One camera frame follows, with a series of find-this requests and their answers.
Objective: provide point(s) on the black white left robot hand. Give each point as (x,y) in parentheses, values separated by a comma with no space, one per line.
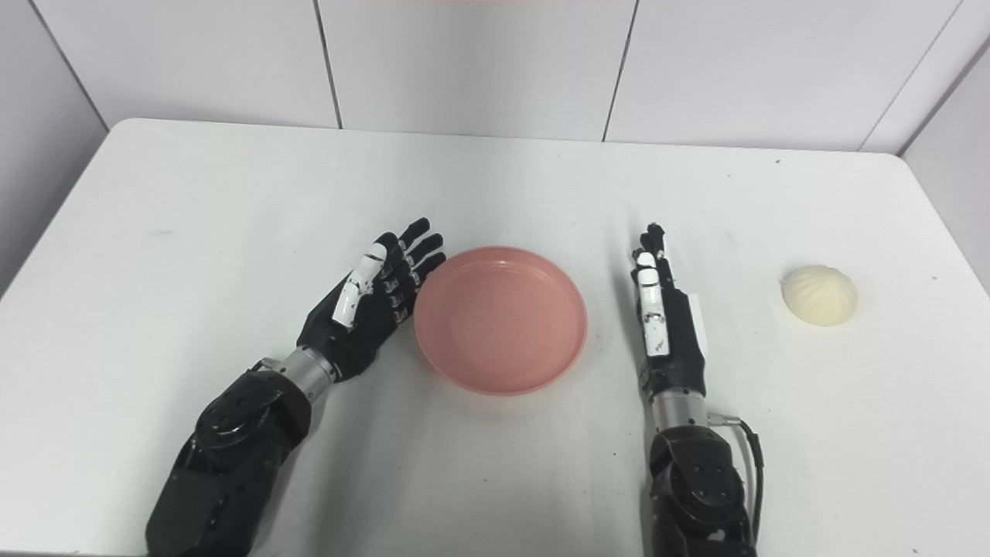
(363,329)

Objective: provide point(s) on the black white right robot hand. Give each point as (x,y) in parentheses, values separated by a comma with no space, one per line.
(681,348)

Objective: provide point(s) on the pink round plate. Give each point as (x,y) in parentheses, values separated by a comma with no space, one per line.
(501,321)

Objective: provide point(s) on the cream steamed bun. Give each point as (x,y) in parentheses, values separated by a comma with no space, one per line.
(820,295)

